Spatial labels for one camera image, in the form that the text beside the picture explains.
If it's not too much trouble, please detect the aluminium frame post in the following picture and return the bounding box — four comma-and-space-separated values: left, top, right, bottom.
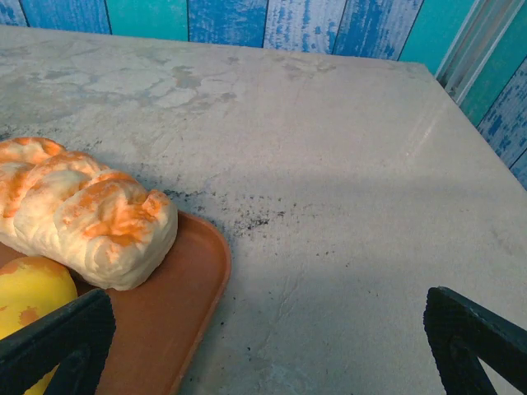
435, 0, 527, 98

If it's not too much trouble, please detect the round golden yellow bun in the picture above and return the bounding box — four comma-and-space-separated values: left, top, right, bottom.
0, 256, 78, 395

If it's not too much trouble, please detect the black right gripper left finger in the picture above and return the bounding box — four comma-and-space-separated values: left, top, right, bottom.
0, 287, 117, 395

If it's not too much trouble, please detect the braided white orange bread loaf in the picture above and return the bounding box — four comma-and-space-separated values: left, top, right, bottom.
0, 137, 179, 291

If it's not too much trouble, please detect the brown plastic tray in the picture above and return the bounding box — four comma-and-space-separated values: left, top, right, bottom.
0, 209, 232, 395

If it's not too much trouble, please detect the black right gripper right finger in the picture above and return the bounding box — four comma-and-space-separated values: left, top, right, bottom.
423, 286, 527, 395

